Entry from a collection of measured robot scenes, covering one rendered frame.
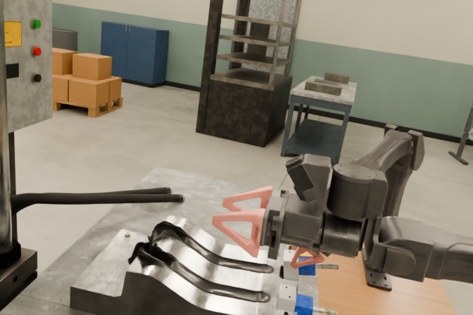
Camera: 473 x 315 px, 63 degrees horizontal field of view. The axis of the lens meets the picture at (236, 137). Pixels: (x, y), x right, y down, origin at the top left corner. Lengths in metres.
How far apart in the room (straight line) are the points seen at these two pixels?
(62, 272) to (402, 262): 0.84
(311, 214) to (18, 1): 1.00
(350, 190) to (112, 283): 0.63
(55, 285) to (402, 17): 6.74
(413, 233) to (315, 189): 0.14
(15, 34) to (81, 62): 4.44
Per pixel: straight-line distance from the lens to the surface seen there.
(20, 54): 1.29
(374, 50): 7.22
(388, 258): 0.56
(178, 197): 1.45
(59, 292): 1.07
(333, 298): 1.15
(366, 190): 0.54
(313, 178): 0.53
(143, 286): 0.91
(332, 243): 0.56
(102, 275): 1.01
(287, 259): 0.98
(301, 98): 4.47
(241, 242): 0.56
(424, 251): 0.57
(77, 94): 5.51
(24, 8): 1.30
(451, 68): 7.36
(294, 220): 0.54
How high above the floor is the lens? 1.47
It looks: 17 degrees down
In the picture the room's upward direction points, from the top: 8 degrees clockwise
